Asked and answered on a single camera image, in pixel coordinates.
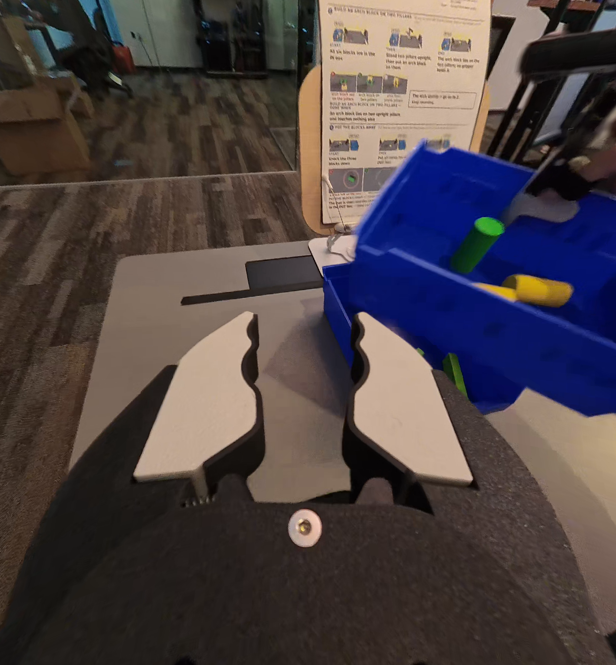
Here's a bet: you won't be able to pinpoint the yellow arch block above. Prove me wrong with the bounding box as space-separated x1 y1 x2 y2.
472 282 519 302

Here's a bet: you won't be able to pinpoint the yellow cylinder block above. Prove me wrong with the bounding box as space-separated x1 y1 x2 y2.
501 274 574 308

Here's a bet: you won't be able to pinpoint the blue plastic bin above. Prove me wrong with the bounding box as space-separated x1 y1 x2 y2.
322 262 527 415
354 141 616 432

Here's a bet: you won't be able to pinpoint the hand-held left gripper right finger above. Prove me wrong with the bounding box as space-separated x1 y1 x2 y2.
341 312 475 502

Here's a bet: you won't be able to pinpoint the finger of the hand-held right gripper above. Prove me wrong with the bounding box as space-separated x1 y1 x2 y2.
501 188 580 224

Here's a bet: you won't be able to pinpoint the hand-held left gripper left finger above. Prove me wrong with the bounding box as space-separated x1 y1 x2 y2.
133 311 265 502

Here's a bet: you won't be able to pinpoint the green cylinder block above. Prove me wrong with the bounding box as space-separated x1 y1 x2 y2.
449 217 506 274

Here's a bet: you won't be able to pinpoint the printed instruction board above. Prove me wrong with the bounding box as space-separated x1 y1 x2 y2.
318 0 492 225

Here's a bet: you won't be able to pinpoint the brown cardboard box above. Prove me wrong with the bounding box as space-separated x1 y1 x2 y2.
0 75 93 175
0 13 44 89

